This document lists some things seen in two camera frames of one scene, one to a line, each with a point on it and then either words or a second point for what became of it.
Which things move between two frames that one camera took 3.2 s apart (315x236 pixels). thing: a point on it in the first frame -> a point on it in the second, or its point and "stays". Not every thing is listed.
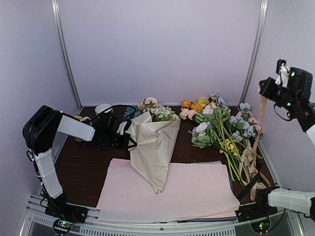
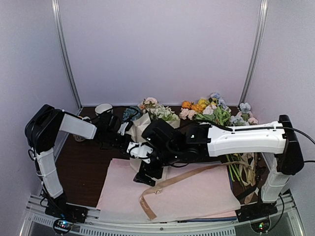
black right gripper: [265, 91] -> [141, 176]
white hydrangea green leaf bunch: [161, 113] stays
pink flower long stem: [150, 102] stays
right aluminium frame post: [255, 53] stays
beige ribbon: [251, 171] -> [148, 216]
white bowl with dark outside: [105, 107] stays
